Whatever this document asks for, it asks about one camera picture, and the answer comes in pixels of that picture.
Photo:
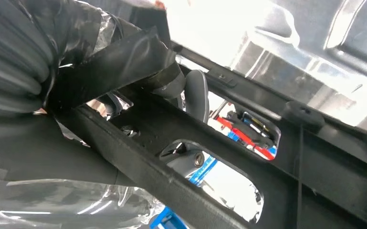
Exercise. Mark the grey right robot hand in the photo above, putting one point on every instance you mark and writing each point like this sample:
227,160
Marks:
44,155

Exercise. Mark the blue metal cart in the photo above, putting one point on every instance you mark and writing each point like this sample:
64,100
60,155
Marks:
202,170

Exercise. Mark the red and black tool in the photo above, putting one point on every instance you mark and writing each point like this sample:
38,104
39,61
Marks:
249,139

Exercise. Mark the grey stamped metal panel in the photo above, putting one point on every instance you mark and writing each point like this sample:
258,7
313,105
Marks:
328,63

